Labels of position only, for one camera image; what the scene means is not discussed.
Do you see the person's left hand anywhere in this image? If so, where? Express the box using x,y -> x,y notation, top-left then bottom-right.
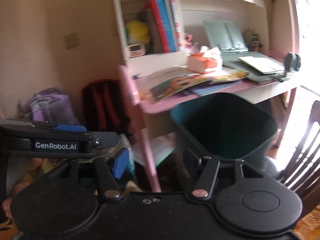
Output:
2,158 -> 44,219

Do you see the purple backpack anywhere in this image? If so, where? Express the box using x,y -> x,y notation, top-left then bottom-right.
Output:
17,87 -> 80,126

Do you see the red black backpack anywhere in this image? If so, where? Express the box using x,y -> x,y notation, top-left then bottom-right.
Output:
81,79 -> 131,136

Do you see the blue booklet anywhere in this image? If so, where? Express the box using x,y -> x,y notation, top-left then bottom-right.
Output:
181,80 -> 242,96

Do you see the dark wooden chair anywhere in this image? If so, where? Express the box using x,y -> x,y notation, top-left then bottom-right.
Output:
280,100 -> 319,218

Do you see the colourful farm picture book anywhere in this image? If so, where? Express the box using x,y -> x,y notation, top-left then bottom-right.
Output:
148,68 -> 249,101

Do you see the pink desk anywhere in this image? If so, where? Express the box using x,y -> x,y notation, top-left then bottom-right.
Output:
118,65 -> 301,192

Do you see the orange tissue pack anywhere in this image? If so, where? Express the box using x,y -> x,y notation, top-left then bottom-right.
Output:
187,46 -> 223,74

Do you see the open white notebook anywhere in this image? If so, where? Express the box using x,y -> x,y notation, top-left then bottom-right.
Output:
238,56 -> 285,75

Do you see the white digital timer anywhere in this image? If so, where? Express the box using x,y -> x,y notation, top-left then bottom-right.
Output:
126,43 -> 146,59

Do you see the grey green book stand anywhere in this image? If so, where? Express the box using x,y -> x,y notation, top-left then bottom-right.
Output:
203,21 -> 284,85

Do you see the yellow plush toy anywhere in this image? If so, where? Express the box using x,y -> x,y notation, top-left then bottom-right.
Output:
125,20 -> 151,45

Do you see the white shelf hutch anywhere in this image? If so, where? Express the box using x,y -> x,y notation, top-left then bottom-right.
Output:
113,0 -> 269,76

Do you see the row of upright books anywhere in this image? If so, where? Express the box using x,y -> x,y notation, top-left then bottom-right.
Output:
138,0 -> 183,54

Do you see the beige wall switch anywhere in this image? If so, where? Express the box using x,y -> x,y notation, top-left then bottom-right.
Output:
64,33 -> 79,49

